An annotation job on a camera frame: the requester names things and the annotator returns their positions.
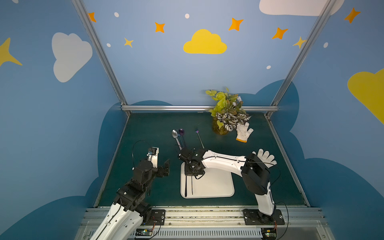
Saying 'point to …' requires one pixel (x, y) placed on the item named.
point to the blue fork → (180, 140)
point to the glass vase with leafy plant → (228, 113)
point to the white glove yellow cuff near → (267, 159)
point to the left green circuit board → (143, 232)
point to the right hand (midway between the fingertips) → (190, 172)
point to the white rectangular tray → (216, 182)
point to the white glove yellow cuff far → (243, 133)
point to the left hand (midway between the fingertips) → (160, 156)
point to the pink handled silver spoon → (175, 134)
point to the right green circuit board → (269, 233)
